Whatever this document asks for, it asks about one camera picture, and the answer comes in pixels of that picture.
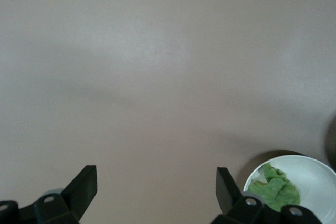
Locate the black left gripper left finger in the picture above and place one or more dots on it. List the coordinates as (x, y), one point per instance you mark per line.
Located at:
(78, 192)

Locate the beige plate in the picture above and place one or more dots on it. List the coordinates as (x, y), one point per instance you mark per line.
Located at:
(315, 182)

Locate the green lettuce leaf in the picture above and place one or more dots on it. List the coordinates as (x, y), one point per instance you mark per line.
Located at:
(278, 190)

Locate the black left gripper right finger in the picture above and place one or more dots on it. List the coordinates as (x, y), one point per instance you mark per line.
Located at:
(231, 197)

